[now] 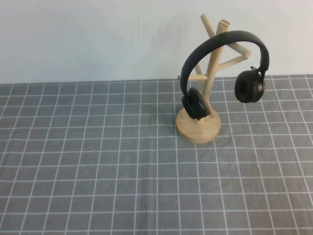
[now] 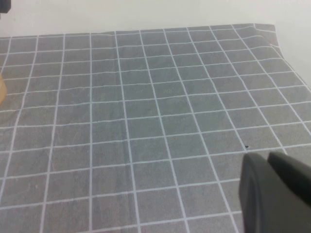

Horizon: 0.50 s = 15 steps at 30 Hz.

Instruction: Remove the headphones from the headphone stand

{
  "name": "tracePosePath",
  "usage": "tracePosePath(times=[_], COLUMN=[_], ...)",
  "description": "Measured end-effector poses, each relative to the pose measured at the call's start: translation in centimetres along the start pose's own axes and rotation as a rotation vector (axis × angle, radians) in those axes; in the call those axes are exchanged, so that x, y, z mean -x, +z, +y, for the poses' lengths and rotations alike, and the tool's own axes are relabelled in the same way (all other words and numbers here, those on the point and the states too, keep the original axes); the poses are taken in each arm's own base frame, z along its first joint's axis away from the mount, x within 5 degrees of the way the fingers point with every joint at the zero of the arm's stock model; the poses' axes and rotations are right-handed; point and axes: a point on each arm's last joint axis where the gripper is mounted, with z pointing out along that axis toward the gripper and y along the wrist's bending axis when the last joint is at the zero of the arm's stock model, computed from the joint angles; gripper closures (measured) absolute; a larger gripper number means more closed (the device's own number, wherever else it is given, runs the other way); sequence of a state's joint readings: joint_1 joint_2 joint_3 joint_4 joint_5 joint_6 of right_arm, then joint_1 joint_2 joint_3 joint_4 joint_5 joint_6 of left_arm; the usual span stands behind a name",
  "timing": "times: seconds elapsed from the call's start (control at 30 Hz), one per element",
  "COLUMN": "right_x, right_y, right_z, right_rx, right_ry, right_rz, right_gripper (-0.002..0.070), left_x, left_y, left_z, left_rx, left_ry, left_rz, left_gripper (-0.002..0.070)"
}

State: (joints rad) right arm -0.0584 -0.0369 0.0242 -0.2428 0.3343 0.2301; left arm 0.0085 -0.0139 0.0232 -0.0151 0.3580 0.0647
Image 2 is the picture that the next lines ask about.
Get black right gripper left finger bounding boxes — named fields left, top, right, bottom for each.
left=239, top=152, right=311, bottom=233

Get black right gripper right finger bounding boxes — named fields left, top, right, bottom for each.
left=267, top=151, right=311, bottom=216

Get wooden headphone stand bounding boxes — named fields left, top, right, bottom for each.
left=0, top=72, right=8, bottom=105

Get black headphones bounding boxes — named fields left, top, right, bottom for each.
left=0, top=0, right=12, bottom=19

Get grey white-grid tablecloth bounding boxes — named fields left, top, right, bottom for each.
left=0, top=23, right=311, bottom=233

